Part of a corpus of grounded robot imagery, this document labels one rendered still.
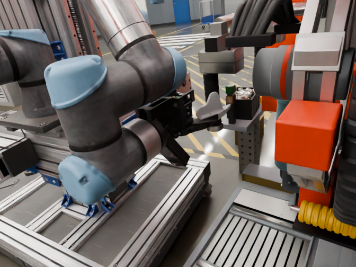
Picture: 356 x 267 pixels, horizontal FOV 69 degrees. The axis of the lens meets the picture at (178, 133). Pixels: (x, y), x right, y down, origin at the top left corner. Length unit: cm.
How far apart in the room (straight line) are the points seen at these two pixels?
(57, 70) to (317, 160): 35
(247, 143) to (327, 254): 78
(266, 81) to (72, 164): 51
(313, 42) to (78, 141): 36
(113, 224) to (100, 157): 93
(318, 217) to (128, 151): 54
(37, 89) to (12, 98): 45
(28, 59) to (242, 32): 54
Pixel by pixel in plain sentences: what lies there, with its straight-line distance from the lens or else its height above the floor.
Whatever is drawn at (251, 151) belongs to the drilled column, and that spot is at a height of 19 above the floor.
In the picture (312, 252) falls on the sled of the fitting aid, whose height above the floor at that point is 15.
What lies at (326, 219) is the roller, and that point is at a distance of 77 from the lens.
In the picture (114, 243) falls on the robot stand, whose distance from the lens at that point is 119.
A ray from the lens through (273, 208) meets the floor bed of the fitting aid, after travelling 142.
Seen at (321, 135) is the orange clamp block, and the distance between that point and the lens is 39.
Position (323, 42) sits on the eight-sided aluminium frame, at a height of 97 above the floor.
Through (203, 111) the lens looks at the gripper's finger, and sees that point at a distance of 52.
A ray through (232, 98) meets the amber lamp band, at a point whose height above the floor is 60.
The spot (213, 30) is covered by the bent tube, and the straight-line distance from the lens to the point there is 59.
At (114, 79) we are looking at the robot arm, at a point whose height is 97.
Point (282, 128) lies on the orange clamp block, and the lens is 39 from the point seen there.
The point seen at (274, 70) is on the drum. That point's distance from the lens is 68.
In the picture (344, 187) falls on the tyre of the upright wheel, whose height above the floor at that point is 76.
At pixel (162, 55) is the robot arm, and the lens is 42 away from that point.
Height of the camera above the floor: 105
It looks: 27 degrees down
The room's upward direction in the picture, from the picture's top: 9 degrees counter-clockwise
